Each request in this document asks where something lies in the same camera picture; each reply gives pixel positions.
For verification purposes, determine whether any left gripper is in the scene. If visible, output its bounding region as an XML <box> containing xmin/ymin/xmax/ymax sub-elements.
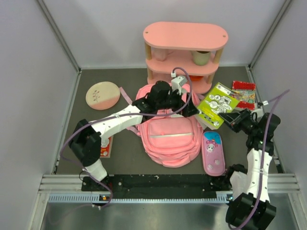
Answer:
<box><xmin>156</xmin><ymin>86</ymin><xmax>198</xmax><ymax>117</ymax></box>

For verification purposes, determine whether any red comic book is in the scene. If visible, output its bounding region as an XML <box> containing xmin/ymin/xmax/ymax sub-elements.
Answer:
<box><xmin>232</xmin><ymin>80</ymin><xmax>256</xmax><ymax>111</ymax></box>

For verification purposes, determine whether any pink and cream plate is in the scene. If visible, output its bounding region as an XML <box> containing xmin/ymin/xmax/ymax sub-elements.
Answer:
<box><xmin>85</xmin><ymin>81</ymin><xmax>120</xmax><ymax>110</ymax></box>

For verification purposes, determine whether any red and white book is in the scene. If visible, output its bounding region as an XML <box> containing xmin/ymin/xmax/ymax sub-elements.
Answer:
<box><xmin>100</xmin><ymin>136</ymin><xmax>113</xmax><ymax>158</ymax></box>

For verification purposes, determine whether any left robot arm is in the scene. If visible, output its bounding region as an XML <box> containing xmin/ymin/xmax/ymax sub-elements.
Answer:
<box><xmin>69</xmin><ymin>81</ymin><xmax>202</xmax><ymax>190</ymax></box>

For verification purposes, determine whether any pink student backpack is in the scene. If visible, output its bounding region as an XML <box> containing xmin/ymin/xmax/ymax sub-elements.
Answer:
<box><xmin>119</xmin><ymin>83</ymin><xmax>204</xmax><ymax>168</ymax></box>

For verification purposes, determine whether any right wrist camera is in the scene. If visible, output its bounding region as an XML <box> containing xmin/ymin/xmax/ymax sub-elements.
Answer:
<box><xmin>254</xmin><ymin>101</ymin><xmax>269</xmax><ymax>117</ymax></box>

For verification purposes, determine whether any purple pencil case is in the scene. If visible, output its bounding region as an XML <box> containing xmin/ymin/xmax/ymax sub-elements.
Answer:
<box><xmin>201</xmin><ymin>131</ymin><xmax>226</xmax><ymax>176</ymax></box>

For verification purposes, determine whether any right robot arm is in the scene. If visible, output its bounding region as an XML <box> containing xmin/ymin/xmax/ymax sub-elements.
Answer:
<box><xmin>219</xmin><ymin>109</ymin><xmax>281</xmax><ymax>230</ymax></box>

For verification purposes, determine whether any green cup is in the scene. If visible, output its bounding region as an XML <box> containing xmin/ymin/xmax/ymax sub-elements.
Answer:
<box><xmin>191</xmin><ymin>50</ymin><xmax>211</xmax><ymax>66</ymax></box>

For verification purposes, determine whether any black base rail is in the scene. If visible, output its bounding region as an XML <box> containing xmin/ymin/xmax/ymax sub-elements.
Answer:
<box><xmin>81</xmin><ymin>173</ymin><xmax>252</xmax><ymax>199</ymax></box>

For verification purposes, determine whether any green book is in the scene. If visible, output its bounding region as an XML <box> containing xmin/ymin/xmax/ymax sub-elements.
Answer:
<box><xmin>195</xmin><ymin>82</ymin><xmax>242</xmax><ymax>130</ymax></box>

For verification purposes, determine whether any pink three-tier shelf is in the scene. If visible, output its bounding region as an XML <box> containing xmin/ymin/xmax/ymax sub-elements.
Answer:
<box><xmin>143</xmin><ymin>22</ymin><xmax>228</xmax><ymax>94</ymax></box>

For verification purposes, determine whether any pink mug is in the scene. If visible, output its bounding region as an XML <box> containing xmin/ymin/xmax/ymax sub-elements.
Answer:
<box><xmin>153</xmin><ymin>48</ymin><xmax>174</xmax><ymax>61</ymax></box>

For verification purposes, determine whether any orange bowl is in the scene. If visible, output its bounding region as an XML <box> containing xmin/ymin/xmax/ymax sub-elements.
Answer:
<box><xmin>190</xmin><ymin>75</ymin><xmax>204</xmax><ymax>81</ymax></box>

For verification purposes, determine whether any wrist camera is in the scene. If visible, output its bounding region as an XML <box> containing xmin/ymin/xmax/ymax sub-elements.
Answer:
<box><xmin>254</xmin><ymin>101</ymin><xmax>269</xmax><ymax>117</ymax></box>
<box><xmin>171</xmin><ymin>72</ymin><xmax>188</xmax><ymax>95</ymax></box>

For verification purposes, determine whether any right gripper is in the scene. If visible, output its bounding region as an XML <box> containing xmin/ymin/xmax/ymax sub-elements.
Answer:
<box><xmin>218</xmin><ymin>107</ymin><xmax>259</xmax><ymax>136</ymax></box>

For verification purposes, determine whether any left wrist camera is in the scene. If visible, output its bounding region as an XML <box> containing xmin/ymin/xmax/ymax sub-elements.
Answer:
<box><xmin>171</xmin><ymin>72</ymin><xmax>188</xmax><ymax>95</ymax></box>

